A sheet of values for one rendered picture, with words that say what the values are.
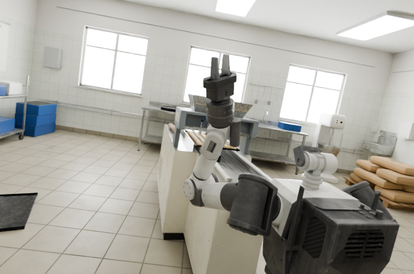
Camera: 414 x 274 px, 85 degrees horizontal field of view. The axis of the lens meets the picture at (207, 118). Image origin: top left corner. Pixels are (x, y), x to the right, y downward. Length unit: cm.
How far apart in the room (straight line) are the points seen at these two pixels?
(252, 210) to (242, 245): 95
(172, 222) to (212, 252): 74
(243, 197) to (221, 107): 26
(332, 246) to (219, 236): 94
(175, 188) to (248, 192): 144
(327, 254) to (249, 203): 21
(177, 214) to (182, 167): 44
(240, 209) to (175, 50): 483
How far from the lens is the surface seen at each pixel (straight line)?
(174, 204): 213
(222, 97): 68
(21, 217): 270
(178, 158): 197
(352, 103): 641
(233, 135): 74
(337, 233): 65
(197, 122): 201
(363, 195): 96
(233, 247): 159
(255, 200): 67
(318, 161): 80
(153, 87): 530
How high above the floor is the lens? 135
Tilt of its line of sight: 6 degrees down
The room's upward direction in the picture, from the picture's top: 10 degrees clockwise
